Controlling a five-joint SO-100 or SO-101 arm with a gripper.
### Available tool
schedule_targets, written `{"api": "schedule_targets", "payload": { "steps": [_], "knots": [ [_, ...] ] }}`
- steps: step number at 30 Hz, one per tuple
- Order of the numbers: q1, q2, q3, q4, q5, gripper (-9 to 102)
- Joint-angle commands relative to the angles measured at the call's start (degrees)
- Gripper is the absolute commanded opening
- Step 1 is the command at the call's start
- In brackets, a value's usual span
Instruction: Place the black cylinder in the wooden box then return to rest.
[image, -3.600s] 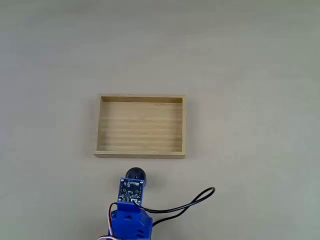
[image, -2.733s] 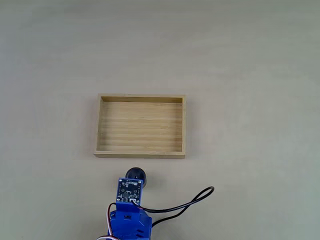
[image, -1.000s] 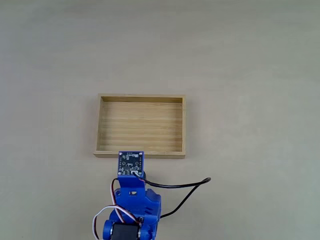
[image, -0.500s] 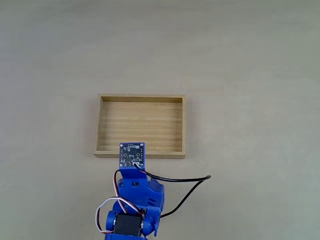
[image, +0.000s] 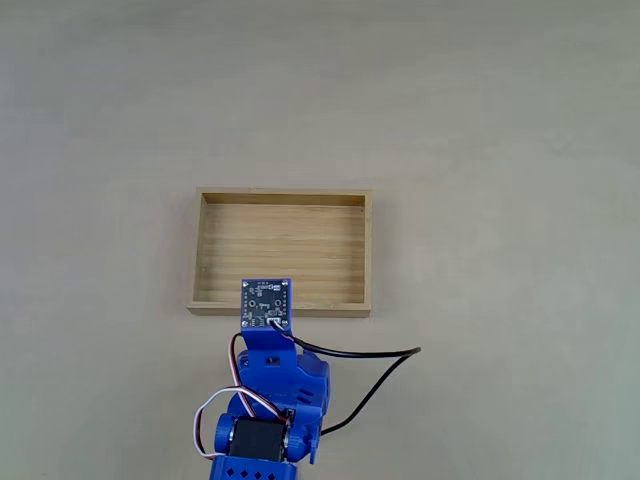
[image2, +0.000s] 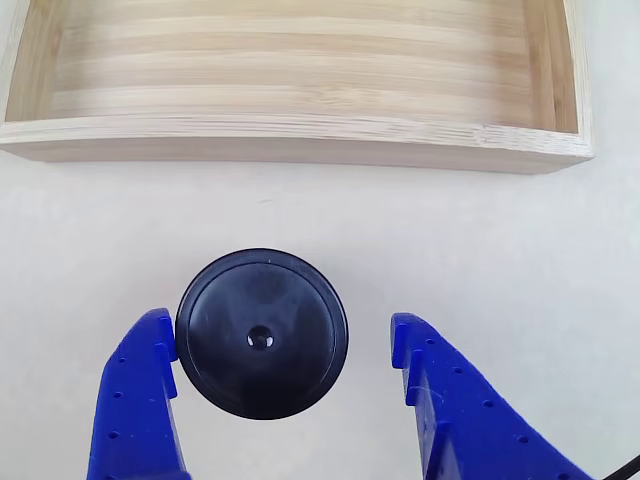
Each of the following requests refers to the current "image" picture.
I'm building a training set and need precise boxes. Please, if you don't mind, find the blue mounted camera board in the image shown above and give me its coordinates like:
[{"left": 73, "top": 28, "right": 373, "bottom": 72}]
[{"left": 239, "top": 276, "right": 297, "bottom": 362}]

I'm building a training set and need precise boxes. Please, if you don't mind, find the black camera cable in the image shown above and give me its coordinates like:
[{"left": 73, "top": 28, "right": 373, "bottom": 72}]
[{"left": 269, "top": 318, "right": 423, "bottom": 437}]

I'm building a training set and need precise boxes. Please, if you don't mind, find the wooden box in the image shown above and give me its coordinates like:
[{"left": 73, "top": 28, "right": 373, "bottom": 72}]
[{"left": 187, "top": 187, "right": 374, "bottom": 319}]

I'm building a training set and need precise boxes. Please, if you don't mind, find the white red servo cable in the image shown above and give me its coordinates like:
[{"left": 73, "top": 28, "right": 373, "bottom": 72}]
[{"left": 193, "top": 332, "right": 292, "bottom": 459}]

